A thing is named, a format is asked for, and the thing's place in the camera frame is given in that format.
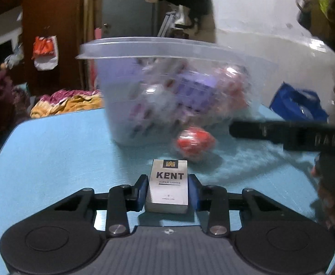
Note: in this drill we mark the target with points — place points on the grey refrigerator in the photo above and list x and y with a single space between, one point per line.
127 5

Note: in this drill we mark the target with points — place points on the red wrapped bundle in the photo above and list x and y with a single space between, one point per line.
195 143

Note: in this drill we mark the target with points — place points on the patterned pink cloth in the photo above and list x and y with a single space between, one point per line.
67 103

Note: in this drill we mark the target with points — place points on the blue fabric bag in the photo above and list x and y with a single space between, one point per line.
296 103

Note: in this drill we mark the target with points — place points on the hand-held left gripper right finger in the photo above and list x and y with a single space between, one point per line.
193 192

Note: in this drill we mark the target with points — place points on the person's right hand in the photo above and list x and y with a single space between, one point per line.
325 194

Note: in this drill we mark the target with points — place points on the orange white plastic bag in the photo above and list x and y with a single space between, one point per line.
44 51

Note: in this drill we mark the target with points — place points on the brown hanging bag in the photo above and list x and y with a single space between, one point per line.
333 25

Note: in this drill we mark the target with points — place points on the brown wooden wardrobe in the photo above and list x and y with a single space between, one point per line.
55 11

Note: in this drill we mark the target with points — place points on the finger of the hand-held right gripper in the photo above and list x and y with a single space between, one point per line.
273 133

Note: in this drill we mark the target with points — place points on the white crumpled plastic bag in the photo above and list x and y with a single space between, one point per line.
13 57

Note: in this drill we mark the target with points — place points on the white grey cigarette pack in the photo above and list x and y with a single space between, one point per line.
168 186

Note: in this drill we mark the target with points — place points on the white plastic lattice basket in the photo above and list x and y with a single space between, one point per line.
161 71

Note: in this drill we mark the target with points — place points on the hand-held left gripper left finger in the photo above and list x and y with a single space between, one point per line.
142 191

